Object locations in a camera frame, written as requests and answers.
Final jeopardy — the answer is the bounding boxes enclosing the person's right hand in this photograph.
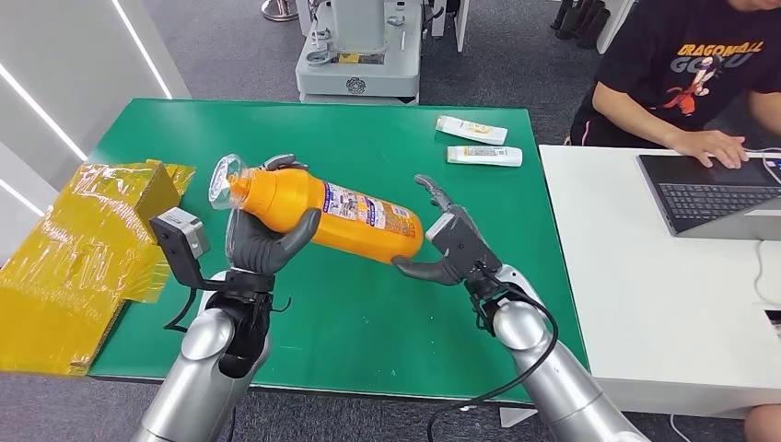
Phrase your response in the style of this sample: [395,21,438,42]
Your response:
[670,129,749,170]

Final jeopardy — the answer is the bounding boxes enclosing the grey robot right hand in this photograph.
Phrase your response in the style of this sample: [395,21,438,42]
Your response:
[391,174,463,286]

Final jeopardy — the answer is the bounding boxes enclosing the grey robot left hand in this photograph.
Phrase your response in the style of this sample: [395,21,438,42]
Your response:
[224,153,322,279]

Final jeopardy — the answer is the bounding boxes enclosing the orange plastic bottle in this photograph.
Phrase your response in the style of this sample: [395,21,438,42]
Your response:
[207,153,425,265]

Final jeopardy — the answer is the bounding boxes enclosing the dark grey laptop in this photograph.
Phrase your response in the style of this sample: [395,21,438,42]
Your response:
[635,153,781,242]

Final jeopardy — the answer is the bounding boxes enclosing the green table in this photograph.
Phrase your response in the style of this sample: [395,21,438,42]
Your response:
[87,97,590,405]

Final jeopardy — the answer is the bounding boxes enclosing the person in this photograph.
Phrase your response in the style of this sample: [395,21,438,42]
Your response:
[568,0,781,170]

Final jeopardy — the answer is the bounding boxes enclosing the white tube grey print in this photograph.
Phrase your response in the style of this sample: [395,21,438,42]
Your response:
[446,145,524,169]

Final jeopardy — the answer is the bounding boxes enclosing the white desk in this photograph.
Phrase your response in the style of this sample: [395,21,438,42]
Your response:
[538,144,781,421]

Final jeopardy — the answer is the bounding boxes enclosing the white tube yellow print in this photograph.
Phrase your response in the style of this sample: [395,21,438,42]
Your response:
[435,115,508,146]

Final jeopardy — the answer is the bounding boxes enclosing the white cabinet panel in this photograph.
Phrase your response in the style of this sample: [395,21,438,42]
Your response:
[596,0,639,55]

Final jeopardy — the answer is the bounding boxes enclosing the white table foot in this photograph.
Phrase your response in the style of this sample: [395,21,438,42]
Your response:
[498,407,542,428]

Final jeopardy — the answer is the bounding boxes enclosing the black chair legs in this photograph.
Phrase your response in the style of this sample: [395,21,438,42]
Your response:
[551,0,612,50]

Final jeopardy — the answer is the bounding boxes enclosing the yellow taped cardboard box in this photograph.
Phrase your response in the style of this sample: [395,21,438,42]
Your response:
[0,159,198,378]

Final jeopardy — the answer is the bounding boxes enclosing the chrome round stand base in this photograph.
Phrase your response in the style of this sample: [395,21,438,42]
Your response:
[261,0,299,22]

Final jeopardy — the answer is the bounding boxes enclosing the white furniture panel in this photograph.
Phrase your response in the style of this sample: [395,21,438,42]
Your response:
[429,0,470,53]

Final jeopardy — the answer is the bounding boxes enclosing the person's bare knee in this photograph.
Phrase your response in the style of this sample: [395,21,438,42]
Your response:
[744,403,781,442]

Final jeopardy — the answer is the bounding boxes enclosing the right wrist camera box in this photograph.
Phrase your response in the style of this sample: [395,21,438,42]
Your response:
[424,205,504,283]

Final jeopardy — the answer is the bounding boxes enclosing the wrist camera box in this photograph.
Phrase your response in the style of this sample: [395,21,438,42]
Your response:
[424,205,504,283]
[148,206,228,293]

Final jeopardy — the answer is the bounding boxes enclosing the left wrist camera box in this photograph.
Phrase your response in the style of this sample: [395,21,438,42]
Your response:
[148,206,228,293]

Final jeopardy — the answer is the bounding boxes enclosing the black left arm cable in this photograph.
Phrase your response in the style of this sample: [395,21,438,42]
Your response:
[163,286,200,333]

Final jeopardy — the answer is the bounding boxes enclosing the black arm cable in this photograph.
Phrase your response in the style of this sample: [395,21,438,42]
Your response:
[163,286,200,333]
[426,262,559,442]

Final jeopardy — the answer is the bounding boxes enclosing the white cable on desk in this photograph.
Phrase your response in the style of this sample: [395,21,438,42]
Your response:
[753,239,781,307]

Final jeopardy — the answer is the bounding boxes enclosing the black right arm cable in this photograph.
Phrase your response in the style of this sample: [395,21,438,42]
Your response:
[426,262,559,442]

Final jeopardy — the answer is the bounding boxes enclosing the white wall light strip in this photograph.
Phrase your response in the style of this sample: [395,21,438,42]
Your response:
[0,177,46,217]
[110,0,174,100]
[0,61,88,162]

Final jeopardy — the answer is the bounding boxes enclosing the white cable under desk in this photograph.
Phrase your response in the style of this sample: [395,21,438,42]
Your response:
[669,414,694,442]

